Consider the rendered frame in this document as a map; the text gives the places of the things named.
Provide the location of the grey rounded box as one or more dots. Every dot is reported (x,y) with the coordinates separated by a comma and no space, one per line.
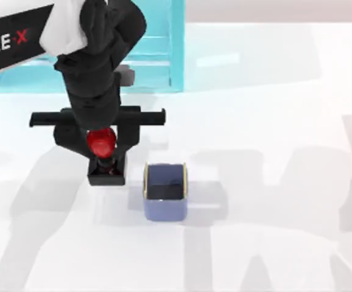
(126,76)

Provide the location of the light blue rack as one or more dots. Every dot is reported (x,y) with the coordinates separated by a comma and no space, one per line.
(164,45)

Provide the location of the blue basket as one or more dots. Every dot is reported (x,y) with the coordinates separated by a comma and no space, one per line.
(165,207)

